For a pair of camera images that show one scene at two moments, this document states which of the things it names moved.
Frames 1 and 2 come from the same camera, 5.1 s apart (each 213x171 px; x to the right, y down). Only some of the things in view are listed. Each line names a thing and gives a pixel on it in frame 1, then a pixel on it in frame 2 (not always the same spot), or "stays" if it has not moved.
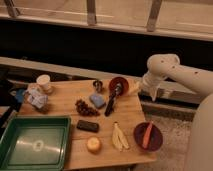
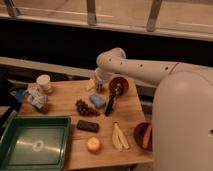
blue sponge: [97, 99] stays
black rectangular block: [87, 126] stays
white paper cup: [43, 81] stays
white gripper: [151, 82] → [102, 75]
